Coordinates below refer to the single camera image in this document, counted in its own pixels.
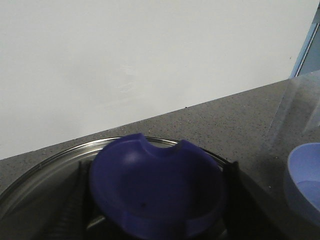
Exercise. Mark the window frame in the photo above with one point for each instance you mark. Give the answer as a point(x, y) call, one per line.
point(308, 59)

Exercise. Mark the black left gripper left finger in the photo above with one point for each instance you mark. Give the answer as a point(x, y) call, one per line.
point(71, 220)

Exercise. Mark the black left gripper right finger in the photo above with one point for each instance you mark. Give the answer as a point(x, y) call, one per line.
point(243, 218)

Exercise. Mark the light blue plastic bowl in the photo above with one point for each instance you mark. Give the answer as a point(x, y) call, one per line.
point(302, 181)

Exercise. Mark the glass lid with blue knob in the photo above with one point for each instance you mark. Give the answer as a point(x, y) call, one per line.
point(140, 188)

